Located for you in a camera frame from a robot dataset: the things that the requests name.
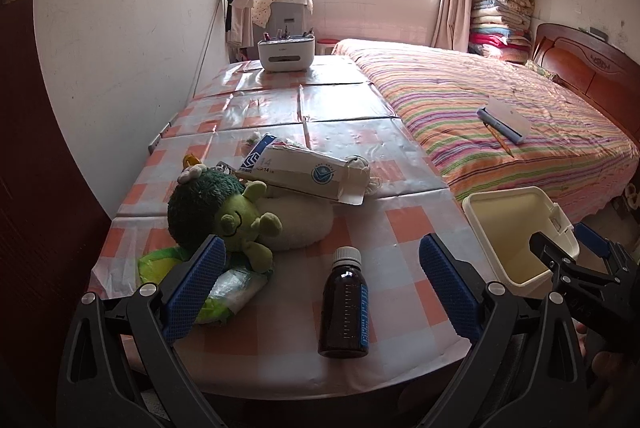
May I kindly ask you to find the white desktop organizer box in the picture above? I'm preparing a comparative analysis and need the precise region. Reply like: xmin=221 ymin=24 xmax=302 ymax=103
xmin=257 ymin=29 xmax=316 ymax=73

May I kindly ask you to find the white blue mask box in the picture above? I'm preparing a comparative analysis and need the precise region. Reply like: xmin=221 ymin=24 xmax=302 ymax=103
xmin=235 ymin=134 xmax=371 ymax=206

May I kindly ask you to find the yellow pencil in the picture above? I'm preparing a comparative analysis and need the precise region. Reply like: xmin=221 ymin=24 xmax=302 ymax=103
xmin=483 ymin=122 xmax=514 ymax=158

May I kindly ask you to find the stack of folded blankets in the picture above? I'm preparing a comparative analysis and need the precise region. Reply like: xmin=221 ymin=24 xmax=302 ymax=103
xmin=468 ymin=0 xmax=536 ymax=64

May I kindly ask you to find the wall power socket strip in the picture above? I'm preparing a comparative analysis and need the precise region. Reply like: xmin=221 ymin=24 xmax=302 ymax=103
xmin=148 ymin=122 xmax=171 ymax=154

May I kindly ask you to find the cream plastic trash bin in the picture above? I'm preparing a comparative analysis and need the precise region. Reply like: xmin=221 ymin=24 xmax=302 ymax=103
xmin=462 ymin=186 xmax=579 ymax=297

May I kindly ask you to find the person right hand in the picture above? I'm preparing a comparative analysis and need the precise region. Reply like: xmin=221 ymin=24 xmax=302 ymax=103
xmin=575 ymin=322 xmax=622 ymax=382

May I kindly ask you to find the brown medicine bottle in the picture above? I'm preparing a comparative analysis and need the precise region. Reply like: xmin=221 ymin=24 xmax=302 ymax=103
xmin=318 ymin=246 xmax=369 ymax=359

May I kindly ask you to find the red wooden headboard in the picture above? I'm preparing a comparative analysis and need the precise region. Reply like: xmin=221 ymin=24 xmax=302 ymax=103
xmin=532 ymin=23 xmax=640 ymax=142

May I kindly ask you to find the checkered orange tablecloth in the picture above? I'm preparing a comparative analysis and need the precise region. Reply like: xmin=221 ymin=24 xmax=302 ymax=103
xmin=90 ymin=56 xmax=488 ymax=400

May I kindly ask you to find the grey white notebook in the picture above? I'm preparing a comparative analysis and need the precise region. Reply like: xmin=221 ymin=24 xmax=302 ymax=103
xmin=476 ymin=96 xmax=532 ymax=145

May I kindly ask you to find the green bag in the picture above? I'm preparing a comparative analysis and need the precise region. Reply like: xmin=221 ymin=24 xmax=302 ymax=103
xmin=137 ymin=246 xmax=273 ymax=324

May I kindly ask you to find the green plush monster toy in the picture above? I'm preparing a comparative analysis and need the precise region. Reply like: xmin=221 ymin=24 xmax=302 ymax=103
xmin=167 ymin=154 xmax=283 ymax=273

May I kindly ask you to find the pink right curtain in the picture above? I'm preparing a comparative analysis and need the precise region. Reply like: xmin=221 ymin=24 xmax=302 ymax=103
xmin=431 ymin=0 xmax=473 ymax=52

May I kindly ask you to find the grey air cooler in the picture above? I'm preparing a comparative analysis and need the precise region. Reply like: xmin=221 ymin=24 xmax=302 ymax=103
xmin=265 ymin=0 xmax=311 ymax=38

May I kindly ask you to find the white fluffy plush toy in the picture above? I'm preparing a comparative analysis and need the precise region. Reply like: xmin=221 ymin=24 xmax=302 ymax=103
xmin=257 ymin=193 xmax=334 ymax=252

